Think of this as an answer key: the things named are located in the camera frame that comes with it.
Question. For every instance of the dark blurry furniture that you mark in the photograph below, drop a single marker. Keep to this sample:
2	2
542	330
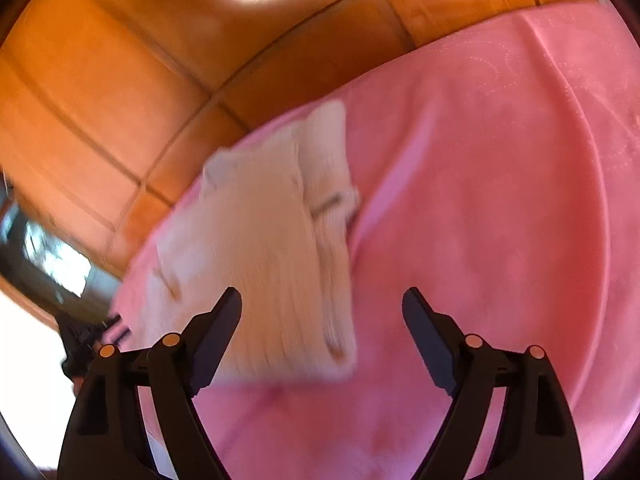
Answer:
45	260

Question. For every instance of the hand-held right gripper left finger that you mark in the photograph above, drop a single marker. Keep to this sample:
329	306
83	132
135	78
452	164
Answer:
215	340

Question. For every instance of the cream knitted sweater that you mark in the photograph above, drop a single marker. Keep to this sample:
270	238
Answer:
260	240

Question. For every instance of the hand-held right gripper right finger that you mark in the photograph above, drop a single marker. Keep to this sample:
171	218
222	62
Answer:
430	345

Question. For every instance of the pink blanket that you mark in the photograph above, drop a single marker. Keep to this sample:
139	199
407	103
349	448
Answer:
475	210

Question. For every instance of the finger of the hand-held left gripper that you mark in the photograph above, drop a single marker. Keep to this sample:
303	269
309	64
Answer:
116	331

